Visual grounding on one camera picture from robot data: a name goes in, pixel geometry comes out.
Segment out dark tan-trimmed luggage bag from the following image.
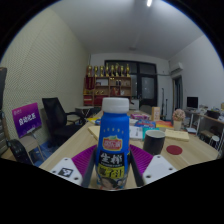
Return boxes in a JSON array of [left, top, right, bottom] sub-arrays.
[[0, 66, 8, 104]]

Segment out pink flowers in white pot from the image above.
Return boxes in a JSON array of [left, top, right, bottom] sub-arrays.
[[172, 108, 186, 131]]

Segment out white round stool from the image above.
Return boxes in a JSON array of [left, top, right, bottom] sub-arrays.
[[209, 134, 221, 151]]

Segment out small tan envelope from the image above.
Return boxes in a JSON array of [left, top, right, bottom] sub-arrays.
[[88, 124, 101, 141]]

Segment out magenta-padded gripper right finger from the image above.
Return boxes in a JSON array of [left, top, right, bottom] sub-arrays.
[[128, 144, 178, 188]]

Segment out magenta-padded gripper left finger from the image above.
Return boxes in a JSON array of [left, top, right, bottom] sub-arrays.
[[49, 144, 98, 189]]

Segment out teal book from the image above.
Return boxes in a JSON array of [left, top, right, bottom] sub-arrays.
[[142, 126, 160, 141]]

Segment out black office chair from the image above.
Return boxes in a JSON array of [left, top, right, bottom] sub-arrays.
[[41, 96, 84, 146]]

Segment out black mug with white inside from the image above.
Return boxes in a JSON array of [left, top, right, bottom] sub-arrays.
[[142, 129, 167, 156]]

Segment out white wall air conditioner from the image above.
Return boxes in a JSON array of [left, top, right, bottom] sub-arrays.
[[169, 62, 185, 76]]

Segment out black-framed glass door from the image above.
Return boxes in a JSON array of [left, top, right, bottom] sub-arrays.
[[104, 59, 158, 108]]

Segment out standing wooden card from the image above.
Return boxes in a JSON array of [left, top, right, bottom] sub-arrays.
[[151, 106, 161, 122]]

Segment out wooden shelf unit with trophies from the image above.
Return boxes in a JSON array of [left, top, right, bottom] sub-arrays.
[[83, 63, 133, 107]]

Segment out blue colourful book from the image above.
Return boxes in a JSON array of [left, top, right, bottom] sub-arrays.
[[134, 119, 157, 128]]

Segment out orange book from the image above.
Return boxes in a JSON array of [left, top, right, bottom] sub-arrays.
[[155, 119, 174, 129]]

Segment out pink flat box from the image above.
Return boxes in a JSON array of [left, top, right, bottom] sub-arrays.
[[130, 113, 150, 121]]

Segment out large tan envelope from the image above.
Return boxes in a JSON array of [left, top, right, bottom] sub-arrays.
[[164, 128, 190, 142]]

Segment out blue white-capped drink bottle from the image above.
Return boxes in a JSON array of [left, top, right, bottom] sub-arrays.
[[95, 96, 131, 191]]

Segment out computer monitor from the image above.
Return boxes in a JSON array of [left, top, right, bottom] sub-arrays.
[[186, 96, 200, 110]]

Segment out flat round red coaster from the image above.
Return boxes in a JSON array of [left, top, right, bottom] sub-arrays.
[[165, 144, 184, 156]]

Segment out black bag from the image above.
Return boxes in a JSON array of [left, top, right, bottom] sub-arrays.
[[6, 138, 34, 166]]

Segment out small round table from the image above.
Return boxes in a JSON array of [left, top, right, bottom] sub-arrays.
[[74, 105, 96, 118]]

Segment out purple sign board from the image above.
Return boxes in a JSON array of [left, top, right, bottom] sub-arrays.
[[11, 102, 43, 139]]

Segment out wooden side desk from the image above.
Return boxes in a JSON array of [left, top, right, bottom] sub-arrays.
[[191, 111, 224, 148]]

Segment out white paper sheet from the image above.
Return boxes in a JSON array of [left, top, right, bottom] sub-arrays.
[[129, 125, 144, 140]]

